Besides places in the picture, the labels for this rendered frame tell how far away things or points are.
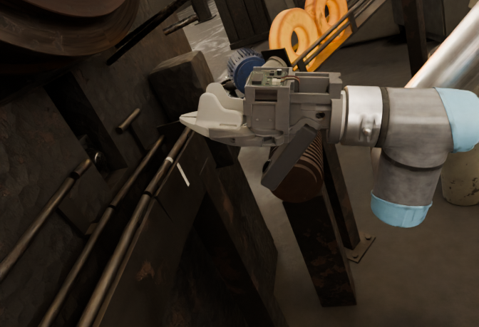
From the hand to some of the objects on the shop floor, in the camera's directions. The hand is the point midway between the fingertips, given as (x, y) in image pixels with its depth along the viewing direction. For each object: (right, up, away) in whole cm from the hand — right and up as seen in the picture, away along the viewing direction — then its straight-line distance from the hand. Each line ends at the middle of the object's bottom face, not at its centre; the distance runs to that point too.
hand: (189, 123), depth 48 cm
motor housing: (+37, -45, +57) cm, 81 cm away
